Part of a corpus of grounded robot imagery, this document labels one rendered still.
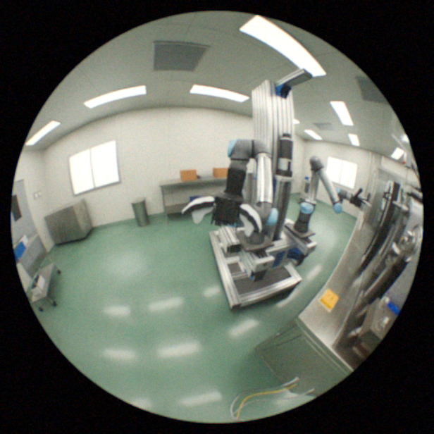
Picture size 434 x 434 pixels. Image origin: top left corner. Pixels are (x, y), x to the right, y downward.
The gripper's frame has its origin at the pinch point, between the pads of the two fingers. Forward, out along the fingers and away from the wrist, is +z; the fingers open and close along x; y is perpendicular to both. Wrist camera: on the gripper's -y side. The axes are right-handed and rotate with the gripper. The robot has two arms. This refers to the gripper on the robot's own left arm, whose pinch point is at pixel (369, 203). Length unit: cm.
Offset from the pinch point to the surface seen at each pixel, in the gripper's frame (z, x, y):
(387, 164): 188, -466, -66
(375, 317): 0, 91, 8
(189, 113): -335, -40, -130
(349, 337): 0, 94, 21
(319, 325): -17, 96, 21
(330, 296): -19, 83, 20
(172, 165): -345, 20, -3
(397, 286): 9, 77, 3
